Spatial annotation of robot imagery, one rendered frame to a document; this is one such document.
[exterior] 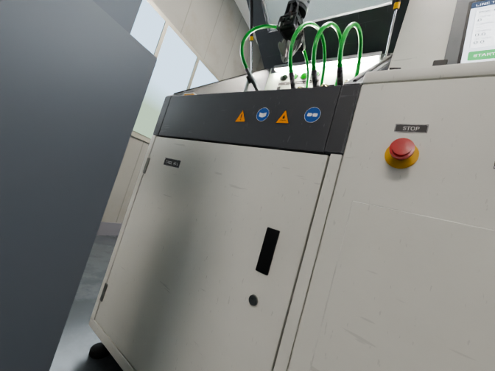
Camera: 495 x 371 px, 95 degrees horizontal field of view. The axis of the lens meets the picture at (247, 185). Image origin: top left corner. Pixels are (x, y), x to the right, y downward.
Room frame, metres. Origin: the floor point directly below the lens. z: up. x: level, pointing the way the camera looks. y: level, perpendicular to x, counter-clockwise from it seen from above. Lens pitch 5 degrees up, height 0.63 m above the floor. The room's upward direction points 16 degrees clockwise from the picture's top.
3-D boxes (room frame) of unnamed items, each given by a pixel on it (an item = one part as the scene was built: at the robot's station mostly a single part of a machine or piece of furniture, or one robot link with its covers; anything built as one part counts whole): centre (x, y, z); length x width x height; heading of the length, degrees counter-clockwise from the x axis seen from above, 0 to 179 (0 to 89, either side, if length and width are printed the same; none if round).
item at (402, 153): (0.38, -0.24, 0.80); 0.05 x 0.04 x 0.05; 55
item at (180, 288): (0.66, 0.12, 0.44); 0.65 x 0.02 x 0.68; 55
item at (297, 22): (0.81, 0.01, 1.35); 0.09 x 0.08 x 0.12; 145
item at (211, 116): (0.67, 0.10, 0.87); 0.62 x 0.04 x 0.16; 55
